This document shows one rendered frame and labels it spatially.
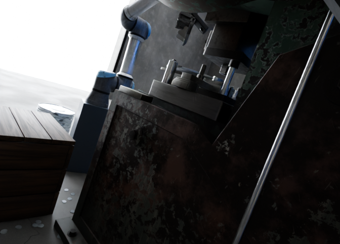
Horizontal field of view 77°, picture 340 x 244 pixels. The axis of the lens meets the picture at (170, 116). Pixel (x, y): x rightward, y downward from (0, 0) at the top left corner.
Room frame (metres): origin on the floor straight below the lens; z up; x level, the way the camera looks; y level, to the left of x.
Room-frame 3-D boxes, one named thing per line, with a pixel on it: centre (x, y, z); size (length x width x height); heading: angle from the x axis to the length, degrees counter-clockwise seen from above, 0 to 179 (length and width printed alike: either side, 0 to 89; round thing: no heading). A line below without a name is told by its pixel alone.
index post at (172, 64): (0.81, 0.06, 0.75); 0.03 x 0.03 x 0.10; 50
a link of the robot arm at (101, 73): (1.40, 0.48, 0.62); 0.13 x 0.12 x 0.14; 135
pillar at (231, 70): (0.77, -0.15, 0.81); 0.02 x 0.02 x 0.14
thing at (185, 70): (0.95, -0.06, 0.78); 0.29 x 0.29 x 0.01
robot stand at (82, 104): (1.39, 0.48, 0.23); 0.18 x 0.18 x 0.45; 30
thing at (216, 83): (0.87, -0.15, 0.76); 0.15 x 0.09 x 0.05; 140
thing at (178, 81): (0.74, -0.05, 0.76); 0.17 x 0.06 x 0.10; 140
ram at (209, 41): (0.90, -0.12, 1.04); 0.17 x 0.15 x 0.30; 50
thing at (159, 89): (0.87, -0.15, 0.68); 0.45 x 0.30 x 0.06; 140
